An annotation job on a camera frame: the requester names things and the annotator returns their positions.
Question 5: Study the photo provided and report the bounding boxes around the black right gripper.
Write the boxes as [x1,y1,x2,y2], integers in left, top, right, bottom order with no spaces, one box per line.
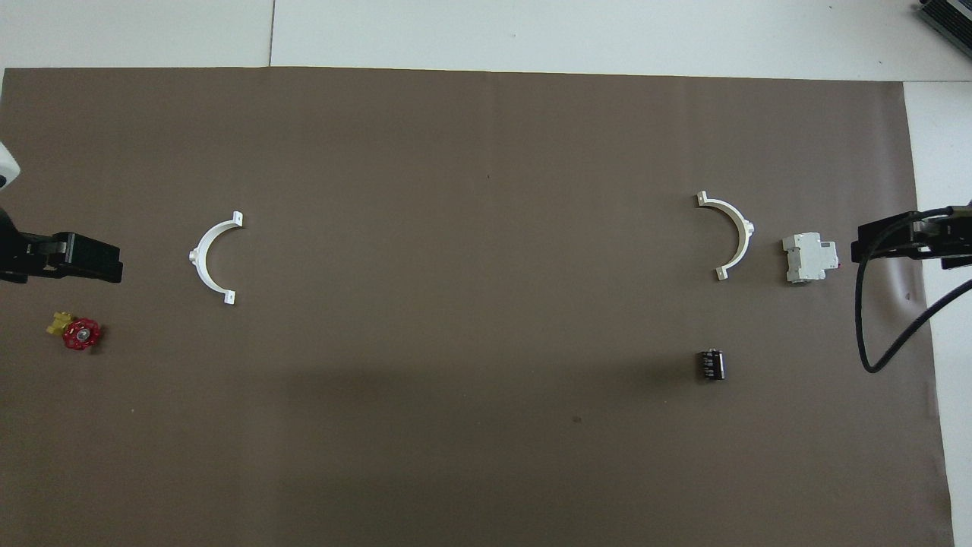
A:
[850,204,972,270]

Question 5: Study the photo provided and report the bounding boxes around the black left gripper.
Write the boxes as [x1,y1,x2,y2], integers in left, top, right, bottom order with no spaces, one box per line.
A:
[0,205,124,284]

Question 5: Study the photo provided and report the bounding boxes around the white half pipe clamp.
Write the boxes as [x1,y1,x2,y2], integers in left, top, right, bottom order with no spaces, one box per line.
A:
[695,191,756,283]
[188,211,245,306]

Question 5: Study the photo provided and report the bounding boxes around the red handwheel brass valve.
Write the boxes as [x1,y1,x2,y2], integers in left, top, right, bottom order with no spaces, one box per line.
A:
[46,310,103,352]

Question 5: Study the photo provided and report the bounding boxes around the white circuit breaker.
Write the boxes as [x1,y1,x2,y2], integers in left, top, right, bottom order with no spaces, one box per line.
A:
[782,232,841,285]

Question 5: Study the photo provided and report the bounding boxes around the grey ribbed device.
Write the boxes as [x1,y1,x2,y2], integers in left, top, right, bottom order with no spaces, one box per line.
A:
[915,0,972,40]

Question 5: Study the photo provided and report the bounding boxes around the brown paper table mat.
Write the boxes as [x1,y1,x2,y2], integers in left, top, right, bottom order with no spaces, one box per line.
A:
[0,67,956,547]

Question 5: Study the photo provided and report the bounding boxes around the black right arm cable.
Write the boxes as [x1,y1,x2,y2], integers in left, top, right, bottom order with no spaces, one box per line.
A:
[855,207,972,374]

